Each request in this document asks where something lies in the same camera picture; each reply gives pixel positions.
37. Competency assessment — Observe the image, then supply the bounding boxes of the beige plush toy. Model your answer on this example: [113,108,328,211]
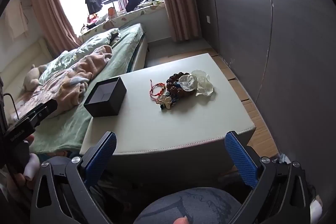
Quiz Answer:
[23,64,45,91]

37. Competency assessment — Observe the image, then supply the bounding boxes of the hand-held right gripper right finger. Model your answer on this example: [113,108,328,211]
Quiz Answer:
[224,130,315,224]

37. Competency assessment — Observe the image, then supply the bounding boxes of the person's left hand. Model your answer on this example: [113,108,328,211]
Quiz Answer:
[6,134,41,211]

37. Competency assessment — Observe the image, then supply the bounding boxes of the light green duvet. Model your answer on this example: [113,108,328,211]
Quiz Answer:
[39,28,122,80]

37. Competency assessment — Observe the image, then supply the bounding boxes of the red string bracelet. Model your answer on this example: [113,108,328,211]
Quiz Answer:
[149,79,166,102]

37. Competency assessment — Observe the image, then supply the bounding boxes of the brown bead bracelet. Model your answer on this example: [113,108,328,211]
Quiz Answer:
[166,72,197,97]

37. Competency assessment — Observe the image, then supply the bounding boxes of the black cable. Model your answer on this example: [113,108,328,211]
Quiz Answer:
[3,93,20,119]

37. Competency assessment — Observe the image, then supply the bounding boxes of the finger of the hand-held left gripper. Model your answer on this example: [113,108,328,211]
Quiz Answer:
[26,98,58,128]

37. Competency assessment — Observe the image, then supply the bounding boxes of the floral window seat cushion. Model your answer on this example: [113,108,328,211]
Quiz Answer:
[79,0,166,42]

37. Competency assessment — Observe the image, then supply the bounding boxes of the person's leg in grey pants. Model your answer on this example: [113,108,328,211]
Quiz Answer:
[133,187,242,224]

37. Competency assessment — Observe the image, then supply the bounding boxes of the clear translucent jewelry piece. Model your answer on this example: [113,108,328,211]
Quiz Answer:
[178,70,214,96]

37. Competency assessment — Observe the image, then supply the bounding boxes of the cream flower brooch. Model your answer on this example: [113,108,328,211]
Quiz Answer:
[158,94,173,110]

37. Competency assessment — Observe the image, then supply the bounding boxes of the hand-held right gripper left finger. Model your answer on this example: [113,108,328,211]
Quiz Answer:
[30,131,117,224]

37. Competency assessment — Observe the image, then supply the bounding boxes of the white leather table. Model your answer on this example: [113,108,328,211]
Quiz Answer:
[79,53,256,180]

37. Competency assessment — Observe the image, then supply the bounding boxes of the bed with green sheet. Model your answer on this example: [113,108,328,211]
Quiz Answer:
[0,22,150,155]

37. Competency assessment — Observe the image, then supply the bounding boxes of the dark grey wardrobe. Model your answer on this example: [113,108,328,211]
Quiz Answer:
[188,0,336,182]

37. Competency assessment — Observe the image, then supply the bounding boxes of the pink fleece blanket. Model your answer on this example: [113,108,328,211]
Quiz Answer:
[16,45,114,119]

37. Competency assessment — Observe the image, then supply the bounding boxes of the flattened cardboard sheet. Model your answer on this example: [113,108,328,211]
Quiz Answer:
[210,52,279,161]

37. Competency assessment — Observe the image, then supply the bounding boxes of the black square jewelry box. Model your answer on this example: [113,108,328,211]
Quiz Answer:
[83,76,127,117]

